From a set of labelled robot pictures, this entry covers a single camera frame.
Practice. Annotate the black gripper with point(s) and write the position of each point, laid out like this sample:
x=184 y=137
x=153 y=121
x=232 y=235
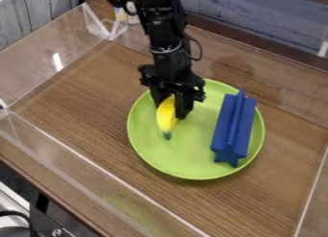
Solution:
x=164 y=83

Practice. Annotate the yellow toy banana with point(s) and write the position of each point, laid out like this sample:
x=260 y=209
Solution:
x=165 y=117

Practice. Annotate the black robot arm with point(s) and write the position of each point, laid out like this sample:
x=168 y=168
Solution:
x=162 y=21

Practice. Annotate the blue star-shaped block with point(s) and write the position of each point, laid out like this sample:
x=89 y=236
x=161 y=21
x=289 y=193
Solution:
x=232 y=128

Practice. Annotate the black metal equipment base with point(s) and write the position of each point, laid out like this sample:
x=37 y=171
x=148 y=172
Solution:
x=57 y=223

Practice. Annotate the clear acrylic enclosure wall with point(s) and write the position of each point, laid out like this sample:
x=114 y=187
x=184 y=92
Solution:
x=68 y=85

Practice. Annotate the clear acrylic corner bracket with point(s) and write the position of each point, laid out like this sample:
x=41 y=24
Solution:
x=105 y=28

